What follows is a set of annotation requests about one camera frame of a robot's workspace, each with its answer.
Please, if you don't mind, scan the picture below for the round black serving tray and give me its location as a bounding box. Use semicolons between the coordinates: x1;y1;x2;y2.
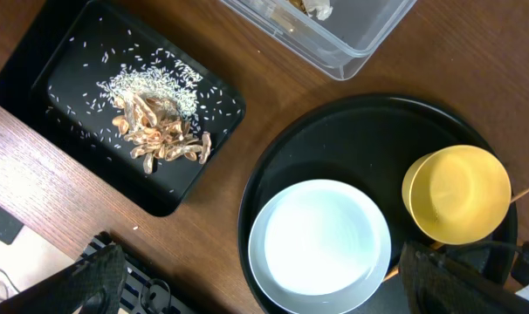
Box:
237;94;519;314

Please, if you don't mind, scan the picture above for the clear plastic bin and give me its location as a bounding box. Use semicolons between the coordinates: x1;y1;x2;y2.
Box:
222;0;416;81

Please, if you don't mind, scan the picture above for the black rectangular tray bin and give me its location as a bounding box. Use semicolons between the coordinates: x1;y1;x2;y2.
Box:
0;1;246;216

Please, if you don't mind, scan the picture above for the grey round plate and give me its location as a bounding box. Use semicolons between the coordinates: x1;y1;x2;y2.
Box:
247;180;391;313

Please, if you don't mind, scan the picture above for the peanut shells pile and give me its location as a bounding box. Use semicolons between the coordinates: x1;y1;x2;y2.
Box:
112;92;212;174

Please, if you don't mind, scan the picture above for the white rice pile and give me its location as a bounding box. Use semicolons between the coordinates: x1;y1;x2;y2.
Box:
47;8;245;196

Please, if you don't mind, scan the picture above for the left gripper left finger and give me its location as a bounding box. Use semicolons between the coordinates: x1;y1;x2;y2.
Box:
0;244;127;314

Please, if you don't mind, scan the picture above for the wooden chopstick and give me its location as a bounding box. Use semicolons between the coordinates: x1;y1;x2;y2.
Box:
382;188;529;283

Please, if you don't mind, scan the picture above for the white tissue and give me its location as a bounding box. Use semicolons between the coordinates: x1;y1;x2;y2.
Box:
302;0;333;21

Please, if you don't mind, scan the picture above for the gold snack wrapper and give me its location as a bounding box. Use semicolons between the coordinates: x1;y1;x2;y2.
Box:
288;0;306;13

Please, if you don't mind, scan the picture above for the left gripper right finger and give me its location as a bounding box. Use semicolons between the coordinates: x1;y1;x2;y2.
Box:
398;242;529;314

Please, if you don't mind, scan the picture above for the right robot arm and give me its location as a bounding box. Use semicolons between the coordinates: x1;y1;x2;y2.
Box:
445;241;529;301

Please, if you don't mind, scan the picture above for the yellow saucer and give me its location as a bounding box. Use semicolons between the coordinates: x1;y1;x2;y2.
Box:
402;145;512;245

